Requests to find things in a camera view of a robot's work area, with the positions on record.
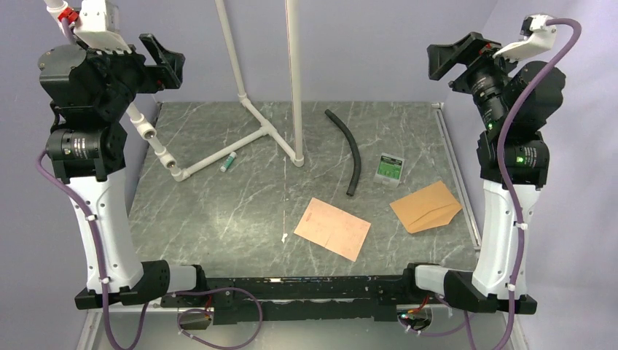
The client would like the green white glue stick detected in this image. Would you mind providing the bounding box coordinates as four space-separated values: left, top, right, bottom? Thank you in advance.
219 152 237 172

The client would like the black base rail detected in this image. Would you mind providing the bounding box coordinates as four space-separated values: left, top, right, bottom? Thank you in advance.
160 275 436 325

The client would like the pink letter paper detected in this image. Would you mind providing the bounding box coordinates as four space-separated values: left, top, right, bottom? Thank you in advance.
294 198 371 262

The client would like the brown paper envelope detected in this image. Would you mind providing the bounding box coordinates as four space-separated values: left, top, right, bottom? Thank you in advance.
390 181 462 234

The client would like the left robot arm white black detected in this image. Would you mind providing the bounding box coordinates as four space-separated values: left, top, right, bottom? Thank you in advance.
39 34 210 310

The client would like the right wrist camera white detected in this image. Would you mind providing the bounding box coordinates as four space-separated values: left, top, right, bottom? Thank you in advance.
493 14 557 62

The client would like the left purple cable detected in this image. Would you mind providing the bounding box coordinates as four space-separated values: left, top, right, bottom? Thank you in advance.
35 149 151 350

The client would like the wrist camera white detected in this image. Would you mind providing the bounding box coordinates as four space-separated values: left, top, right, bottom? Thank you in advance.
493 14 557 62
74 0 131 53

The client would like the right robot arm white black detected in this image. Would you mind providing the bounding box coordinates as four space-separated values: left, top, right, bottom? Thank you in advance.
401 28 566 314

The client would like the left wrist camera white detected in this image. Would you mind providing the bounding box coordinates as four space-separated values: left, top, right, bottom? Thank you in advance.
74 0 131 53

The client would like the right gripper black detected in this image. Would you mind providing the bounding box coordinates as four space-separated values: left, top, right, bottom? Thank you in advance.
428 31 532 130

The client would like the green white small box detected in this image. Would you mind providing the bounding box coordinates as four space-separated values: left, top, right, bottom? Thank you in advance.
373 152 405 187

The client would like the aluminium frame rail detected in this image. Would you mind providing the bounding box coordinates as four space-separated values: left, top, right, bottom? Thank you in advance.
431 103 482 253

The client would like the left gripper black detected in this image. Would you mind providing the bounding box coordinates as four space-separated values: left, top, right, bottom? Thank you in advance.
77 33 184 120

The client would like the white PVC pipe frame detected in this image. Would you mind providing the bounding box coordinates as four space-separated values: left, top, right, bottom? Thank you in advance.
44 0 305 183

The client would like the black foam tube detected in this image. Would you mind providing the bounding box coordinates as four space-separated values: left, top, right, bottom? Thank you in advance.
324 109 362 197

